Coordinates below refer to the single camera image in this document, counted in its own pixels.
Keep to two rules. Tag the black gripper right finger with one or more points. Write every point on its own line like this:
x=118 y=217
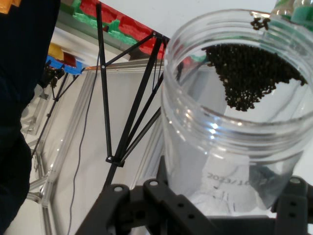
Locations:
x=296 y=210

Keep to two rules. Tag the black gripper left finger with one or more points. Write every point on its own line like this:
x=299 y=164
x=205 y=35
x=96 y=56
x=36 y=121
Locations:
x=146 y=213

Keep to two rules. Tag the clear plastic jar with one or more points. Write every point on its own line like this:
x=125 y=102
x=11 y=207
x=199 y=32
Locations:
x=195 y=137

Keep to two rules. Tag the black seeds pile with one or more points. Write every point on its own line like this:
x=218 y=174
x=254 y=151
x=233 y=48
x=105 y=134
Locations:
x=244 y=73

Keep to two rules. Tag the black tripod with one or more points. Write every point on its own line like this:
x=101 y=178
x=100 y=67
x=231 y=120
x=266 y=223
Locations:
x=104 y=85

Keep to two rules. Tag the blue foam block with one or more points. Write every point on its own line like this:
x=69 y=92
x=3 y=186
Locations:
x=66 y=67

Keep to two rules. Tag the small red foam block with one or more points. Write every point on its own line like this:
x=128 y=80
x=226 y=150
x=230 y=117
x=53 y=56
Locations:
x=70 y=59

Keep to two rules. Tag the yellow foam block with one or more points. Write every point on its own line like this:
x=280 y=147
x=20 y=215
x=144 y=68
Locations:
x=56 y=50

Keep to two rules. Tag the dark navy clothing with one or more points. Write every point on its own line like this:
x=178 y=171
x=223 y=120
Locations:
x=19 y=73

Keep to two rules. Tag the green cap spice bottle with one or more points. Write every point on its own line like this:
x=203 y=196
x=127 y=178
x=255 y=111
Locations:
x=302 y=14

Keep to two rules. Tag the green foam block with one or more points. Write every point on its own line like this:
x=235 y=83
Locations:
x=84 y=18

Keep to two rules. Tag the orange foam block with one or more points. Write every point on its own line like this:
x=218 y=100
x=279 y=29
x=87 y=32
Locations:
x=7 y=7

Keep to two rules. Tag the aluminium frame structure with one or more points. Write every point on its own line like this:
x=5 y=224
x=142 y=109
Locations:
x=63 y=156

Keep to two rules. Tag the thin black camera stand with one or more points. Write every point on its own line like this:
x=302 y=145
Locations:
x=52 y=76

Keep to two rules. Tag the aluminium wall rail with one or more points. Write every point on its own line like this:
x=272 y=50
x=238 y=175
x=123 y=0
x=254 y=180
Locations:
x=68 y=23

